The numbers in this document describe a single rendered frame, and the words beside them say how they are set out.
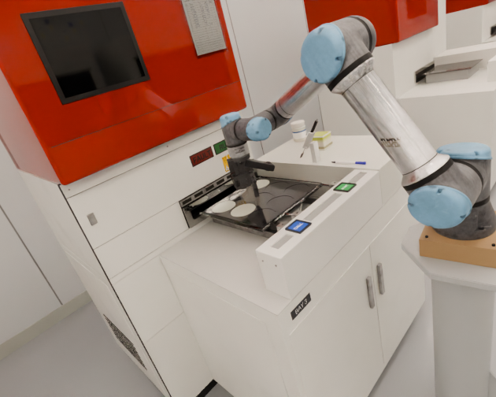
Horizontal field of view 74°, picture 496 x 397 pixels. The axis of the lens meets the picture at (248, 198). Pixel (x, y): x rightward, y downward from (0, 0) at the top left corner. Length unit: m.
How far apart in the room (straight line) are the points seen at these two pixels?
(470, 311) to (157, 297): 1.07
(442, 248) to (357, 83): 0.49
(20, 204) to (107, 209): 1.50
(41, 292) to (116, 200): 1.72
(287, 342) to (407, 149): 0.59
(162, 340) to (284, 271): 0.79
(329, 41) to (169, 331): 1.23
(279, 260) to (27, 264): 2.19
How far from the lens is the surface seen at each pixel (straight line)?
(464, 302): 1.14
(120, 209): 1.26
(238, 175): 1.21
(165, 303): 1.46
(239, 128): 1.11
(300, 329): 1.02
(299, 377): 1.11
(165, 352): 1.57
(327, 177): 1.36
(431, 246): 1.02
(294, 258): 0.90
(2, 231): 2.71
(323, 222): 0.98
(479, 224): 1.02
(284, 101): 1.11
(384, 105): 0.81
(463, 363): 1.33
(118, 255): 1.30
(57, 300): 2.93
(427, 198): 0.81
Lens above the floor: 1.45
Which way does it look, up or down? 24 degrees down
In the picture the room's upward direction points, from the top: 16 degrees counter-clockwise
